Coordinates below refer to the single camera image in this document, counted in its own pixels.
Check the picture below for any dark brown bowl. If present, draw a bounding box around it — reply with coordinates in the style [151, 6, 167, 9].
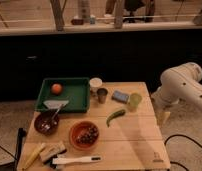
[34, 110, 59, 136]

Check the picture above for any white handled brush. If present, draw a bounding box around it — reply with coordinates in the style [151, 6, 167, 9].
[52, 156, 101, 165]

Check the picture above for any metal cup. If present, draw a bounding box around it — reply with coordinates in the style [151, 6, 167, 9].
[97, 88, 108, 104]

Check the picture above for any white cup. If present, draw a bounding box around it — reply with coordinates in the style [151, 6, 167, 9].
[89, 77, 102, 93]

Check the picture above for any yellow-green plastic cup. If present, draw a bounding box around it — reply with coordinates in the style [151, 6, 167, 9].
[128, 93, 142, 111]

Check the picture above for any metal spoon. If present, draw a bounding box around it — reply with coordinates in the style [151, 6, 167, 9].
[48, 104, 63, 125]

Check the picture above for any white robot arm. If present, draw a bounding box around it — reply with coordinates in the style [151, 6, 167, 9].
[151, 62, 202, 127]

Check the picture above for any green chili pepper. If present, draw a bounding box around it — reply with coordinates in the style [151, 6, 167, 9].
[106, 109, 126, 127]

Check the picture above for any wooden scrub brush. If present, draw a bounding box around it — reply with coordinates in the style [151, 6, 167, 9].
[40, 141, 66, 163]

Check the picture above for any orange bowl with grapes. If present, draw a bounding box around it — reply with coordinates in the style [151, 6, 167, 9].
[69, 121, 99, 151]

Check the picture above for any green plastic tray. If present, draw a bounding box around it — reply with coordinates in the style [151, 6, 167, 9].
[35, 77, 90, 113]

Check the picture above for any white folded paper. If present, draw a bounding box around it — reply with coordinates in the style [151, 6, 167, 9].
[43, 100, 69, 109]

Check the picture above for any blue sponge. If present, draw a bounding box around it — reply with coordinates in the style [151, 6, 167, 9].
[112, 91, 129, 104]

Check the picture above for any black chair frame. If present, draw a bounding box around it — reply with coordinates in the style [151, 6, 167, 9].
[0, 128, 27, 171]

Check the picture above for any orange fruit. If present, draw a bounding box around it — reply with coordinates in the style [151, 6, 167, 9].
[51, 83, 63, 95]

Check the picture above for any black cable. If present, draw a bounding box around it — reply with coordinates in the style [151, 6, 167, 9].
[164, 133, 202, 171]

